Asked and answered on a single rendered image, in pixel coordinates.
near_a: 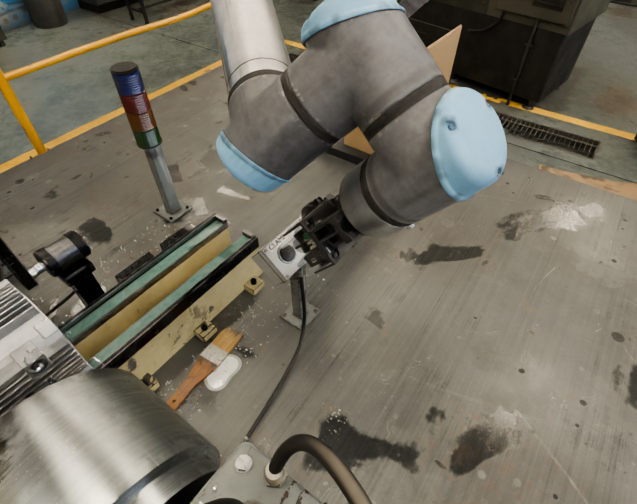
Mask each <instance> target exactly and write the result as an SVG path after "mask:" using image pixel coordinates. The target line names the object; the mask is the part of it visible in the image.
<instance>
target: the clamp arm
mask: <svg viewBox="0 0 637 504"><path fill-rule="evenodd" d="M0 265H1V266H2V267H3V266H4V265H5V266H6V267H7V268H8V270H9V271H10V272H11V273H12V274H13V275H14V276H15V278H16V279H17V280H18V281H19V282H20V283H21V284H22V285H23V286H24V287H25V288H26V289H27V290H31V289H33V288H34V287H36V286H37V285H38V282H37V281H36V279H35V278H37V277H38V276H39V275H37V272H34V273H32V274H31V273H30V272H32V271H34V270H33V268H30V267H28V268H27V269H29V268H30V269H29V271H30V272H29V271H28V270H27V269H26V268H25V266H24V265H23V264H22V263H21V261H20V260H19V259H18V258H17V256H16V255H15V254H14V253H13V251H12V250H11V249H10V248H9V246H8V245H7V244H6V243H5V241H4V240H3V239H2V238H1V237H0ZM36 275H37V276H36ZM34 276H36V277H34Z"/></svg>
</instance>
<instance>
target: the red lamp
mask: <svg viewBox="0 0 637 504"><path fill-rule="evenodd" d="M118 94H119V93H118ZM119 97H120V100H121V102H122V105H123V107H124V111H125V112H126V113H128V114H134V115H135V114H142V113H145V112H147V111H148V110H149V109H150V108H151V105H150V101H149V99H148V95H147V92H146V90H145V89H144V91H143V92H141V93H139V94H137V95H132V96H124V95H120V94H119Z"/></svg>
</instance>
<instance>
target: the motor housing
mask: <svg viewBox="0 0 637 504"><path fill-rule="evenodd" d="M45 318H46V316H45V315H44V314H43V313H42V312H41V311H40V310H39V309H38V308H37V307H36V306H35V305H34V304H33V303H32V302H31V301H30V300H29V299H28V298H27V297H26V296H25V295H24V294H23V293H21V292H20V291H19V290H18V289H15V288H14V287H13V286H12V285H11V284H10V283H7V284H6V285H4V286H3V287H1V288H0V417H1V416H2V415H4V414H5V413H6V412H8V411H9V410H10V409H12V408H13V407H15V406H16V405H17V404H19V403H20V402H22V401H23V400H25V397H26V396H27V395H28V394H29V393H32V392H38V391H40V390H42V389H44V388H46V387H48V386H50V385H49V383H48V380H47V379H48V378H49V377H51V376H52V379H54V380H57V381H61V380H63V379H66V378H68V377H71V376H74V375H77V374H79V373H80V372H82V371H83V370H84V369H85V368H86V367H88V366H89V365H88V364H87V363H86V361H85V360H84V358H83V356H82V355H81V354H80V353H79V351H78V350H77V349H76V348H75V347H74V346H73V345H72V343H71V342H70V341H69V340H68V339H67V338H66V337H65V336H64V335H63V334H62V333H61V331H60V330H58V331H56V332H55V333H54V334H52V335H51V336H50V337H48V338H47V339H44V338H43V337H42V336H41V335H40V334H39V333H38V332H37V331H36V330H35V329H34V328H33V327H34V326H35V325H36V324H37V323H39V322H40V321H42V320H43V319H45ZM28 340H31V341H32V342H33V343H34V344H35V345H36V346H37V347H38V348H39V349H40V350H41V351H42V352H43V353H44V354H45V355H46V356H47V357H48V358H49V359H50V360H51V361H52V362H53V364H52V365H51V366H50V368H48V369H47V370H46V371H45V372H43V373H42V374H41V375H39V376H38V377H35V378H32V377H31V376H30V375H28V374H27V373H26V372H25V371H24V370H23V369H22V368H21V367H20V366H19V365H18V364H17V363H16V362H15V361H14V360H13V358H12V357H11V356H10V355H9V354H10V353H11V352H13V351H14V350H16V349H17V348H18V347H20V346H21V345H23V344H24V343H25V342H27V341H28Z"/></svg>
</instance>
